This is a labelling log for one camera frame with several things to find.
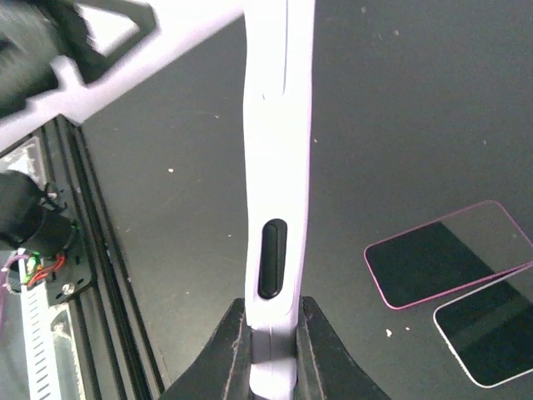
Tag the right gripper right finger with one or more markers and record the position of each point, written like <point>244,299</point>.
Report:
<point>325,369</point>

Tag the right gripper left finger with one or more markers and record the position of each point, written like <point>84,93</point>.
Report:
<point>222,369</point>

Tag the black smartphone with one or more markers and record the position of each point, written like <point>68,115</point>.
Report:
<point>489,330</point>

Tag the pink edged smartphone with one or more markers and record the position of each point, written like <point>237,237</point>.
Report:
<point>456,251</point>

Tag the phone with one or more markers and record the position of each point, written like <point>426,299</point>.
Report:
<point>276,114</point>

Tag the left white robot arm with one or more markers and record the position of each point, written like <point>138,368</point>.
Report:
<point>182,25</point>

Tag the right electronics board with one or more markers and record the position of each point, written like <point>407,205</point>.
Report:
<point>62,277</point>

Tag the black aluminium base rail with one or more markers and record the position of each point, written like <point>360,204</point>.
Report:
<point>116,355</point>

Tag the light blue cable duct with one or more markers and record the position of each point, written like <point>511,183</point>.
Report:
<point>43,380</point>

